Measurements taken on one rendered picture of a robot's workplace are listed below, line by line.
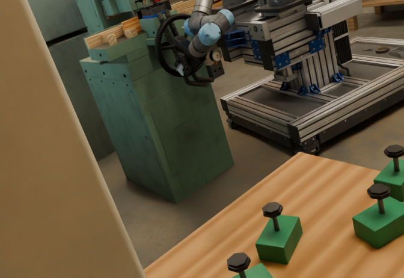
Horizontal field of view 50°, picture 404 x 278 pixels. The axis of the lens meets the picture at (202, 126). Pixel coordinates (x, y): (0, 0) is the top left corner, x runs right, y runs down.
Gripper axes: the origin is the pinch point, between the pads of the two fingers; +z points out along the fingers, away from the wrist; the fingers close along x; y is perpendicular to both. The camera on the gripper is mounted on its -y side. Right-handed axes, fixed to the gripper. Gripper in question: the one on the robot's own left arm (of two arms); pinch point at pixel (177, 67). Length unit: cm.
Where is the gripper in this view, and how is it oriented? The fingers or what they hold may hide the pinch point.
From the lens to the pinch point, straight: 193.6
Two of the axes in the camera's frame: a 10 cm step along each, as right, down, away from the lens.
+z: -3.9, 3.2, 8.7
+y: 5.4, 8.4, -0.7
